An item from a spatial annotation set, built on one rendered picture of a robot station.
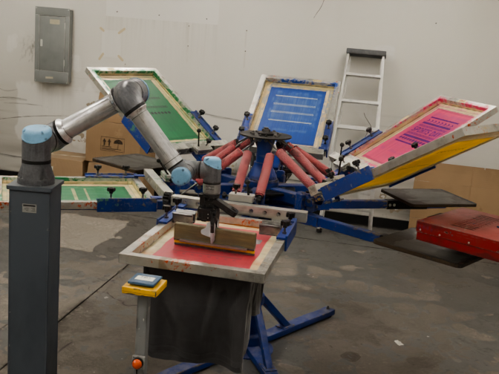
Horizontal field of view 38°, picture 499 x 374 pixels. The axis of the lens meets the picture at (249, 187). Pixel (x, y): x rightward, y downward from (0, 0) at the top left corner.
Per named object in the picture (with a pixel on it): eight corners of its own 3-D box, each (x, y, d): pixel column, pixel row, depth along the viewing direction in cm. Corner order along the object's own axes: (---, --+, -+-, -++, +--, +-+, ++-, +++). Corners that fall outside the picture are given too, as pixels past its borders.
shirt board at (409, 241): (495, 265, 352) (497, 249, 350) (457, 282, 322) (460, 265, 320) (281, 205, 437) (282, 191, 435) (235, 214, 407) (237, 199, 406)
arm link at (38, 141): (15, 159, 294) (16, 126, 291) (30, 154, 307) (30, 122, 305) (44, 162, 293) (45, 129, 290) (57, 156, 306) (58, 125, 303)
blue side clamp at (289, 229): (286, 251, 323) (287, 236, 321) (275, 250, 324) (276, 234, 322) (295, 234, 352) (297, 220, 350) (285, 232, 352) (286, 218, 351)
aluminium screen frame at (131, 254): (263, 283, 276) (264, 274, 276) (118, 263, 287) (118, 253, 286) (293, 231, 352) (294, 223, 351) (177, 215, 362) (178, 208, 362)
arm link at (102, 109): (23, 135, 305) (133, 73, 294) (37, 130, 319) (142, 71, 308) (38, 160, 306) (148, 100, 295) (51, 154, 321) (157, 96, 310)
